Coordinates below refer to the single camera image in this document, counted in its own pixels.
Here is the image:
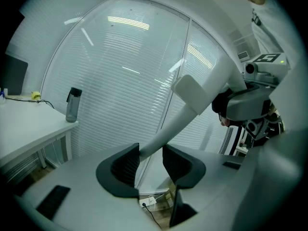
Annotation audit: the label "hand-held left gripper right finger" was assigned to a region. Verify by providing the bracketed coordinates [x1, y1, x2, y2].
[162, 143, 206, 188]

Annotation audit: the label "thin black cable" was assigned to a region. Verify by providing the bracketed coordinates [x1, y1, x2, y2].
[4, 96, 56, 110]

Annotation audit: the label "small black clip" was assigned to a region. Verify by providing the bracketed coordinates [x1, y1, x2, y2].
[251, 8, 262, 26]

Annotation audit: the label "white table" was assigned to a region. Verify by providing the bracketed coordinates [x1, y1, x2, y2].
[0, 95, 80, 185]

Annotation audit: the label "white wall vent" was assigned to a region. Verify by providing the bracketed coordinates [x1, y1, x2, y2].
[236, 51, 250, 63]

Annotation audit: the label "white window blinds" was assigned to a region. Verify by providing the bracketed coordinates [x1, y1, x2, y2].
[40, 0, 191, 195]
[166, 20, 233, 155]

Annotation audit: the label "dark grey water bottle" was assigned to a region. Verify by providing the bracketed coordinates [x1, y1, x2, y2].
[65, 87, 83, 123]

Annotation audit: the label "white power strip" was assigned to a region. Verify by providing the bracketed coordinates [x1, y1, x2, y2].
[139, 197, 157, 208]

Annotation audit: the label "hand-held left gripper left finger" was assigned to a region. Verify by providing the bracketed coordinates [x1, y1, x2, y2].
[96, 142, 141, 199]

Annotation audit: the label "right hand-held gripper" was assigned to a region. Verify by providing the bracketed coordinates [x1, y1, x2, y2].
[211, 53, 289, 141]

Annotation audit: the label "black power cable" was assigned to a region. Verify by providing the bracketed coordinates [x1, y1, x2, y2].
[142, 203, 165, 230]

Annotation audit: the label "dark monitor screen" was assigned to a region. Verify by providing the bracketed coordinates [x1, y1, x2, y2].
[3, 53, 29, 96]

